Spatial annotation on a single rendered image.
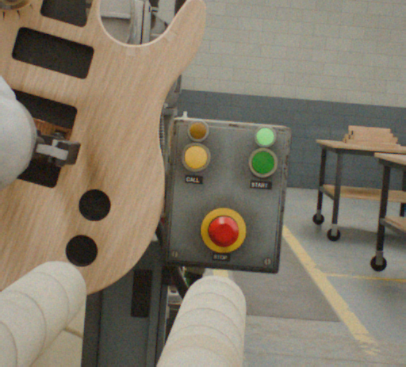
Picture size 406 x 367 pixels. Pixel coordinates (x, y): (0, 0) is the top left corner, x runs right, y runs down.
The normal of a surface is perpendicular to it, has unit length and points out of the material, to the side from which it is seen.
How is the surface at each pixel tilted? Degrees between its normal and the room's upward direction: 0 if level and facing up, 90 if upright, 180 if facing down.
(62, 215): 88
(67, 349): 90
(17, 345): 62
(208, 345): 8
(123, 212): 88
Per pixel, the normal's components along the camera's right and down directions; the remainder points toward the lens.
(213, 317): 0.22, -0.97
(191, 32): 0.02, 0.03
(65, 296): 0.92, -0.40
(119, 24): 0.47, 0.15
